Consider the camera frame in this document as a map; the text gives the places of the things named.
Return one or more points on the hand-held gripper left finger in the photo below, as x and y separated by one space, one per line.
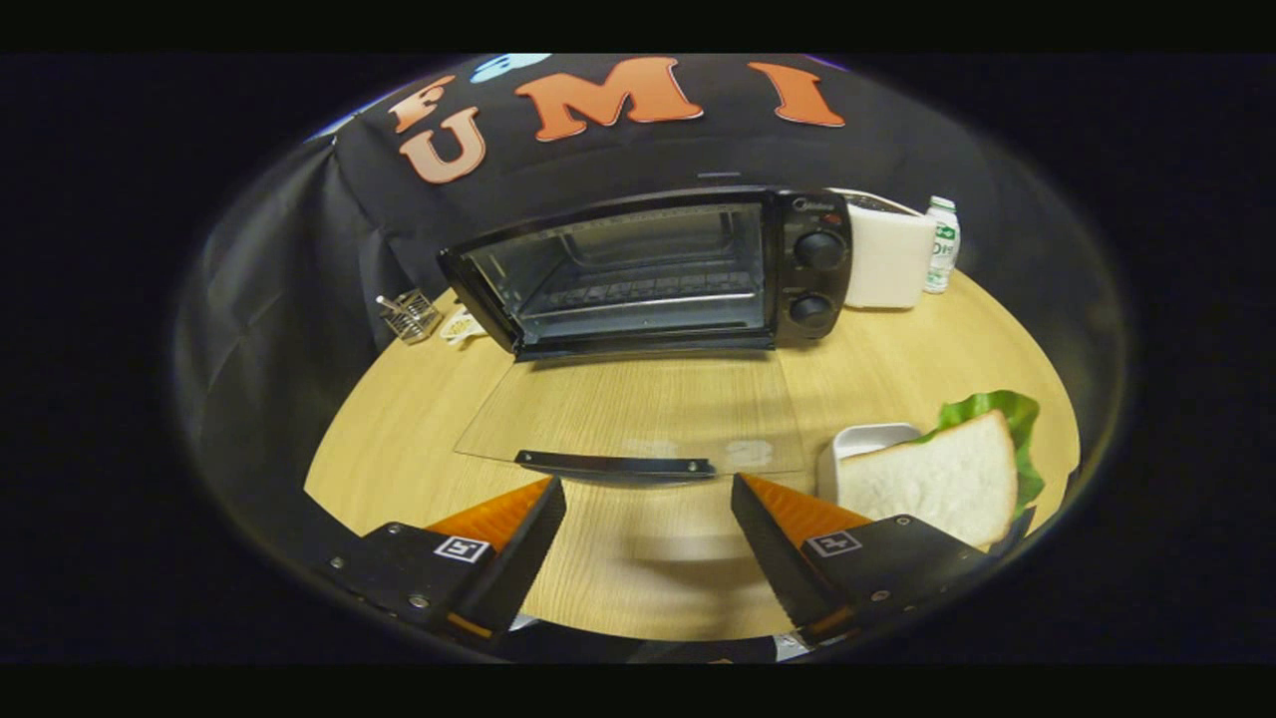
518 568

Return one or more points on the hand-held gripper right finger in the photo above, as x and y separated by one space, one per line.
778 563

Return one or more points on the glass toaster oven door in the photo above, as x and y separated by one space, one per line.
618 464

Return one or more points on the lettuce sandwich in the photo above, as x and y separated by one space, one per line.
937 479

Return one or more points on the black toaster oven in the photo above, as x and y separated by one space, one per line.
793 284

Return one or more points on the black oven knob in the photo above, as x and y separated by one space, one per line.
810 309
819 249

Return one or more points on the white plastic tray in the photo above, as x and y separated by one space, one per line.
867 439

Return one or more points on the small printed white packet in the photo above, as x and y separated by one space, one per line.
462 326

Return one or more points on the white box appliance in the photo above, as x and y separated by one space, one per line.
887 259

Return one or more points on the white bottle green label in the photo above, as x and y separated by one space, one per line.
941 249

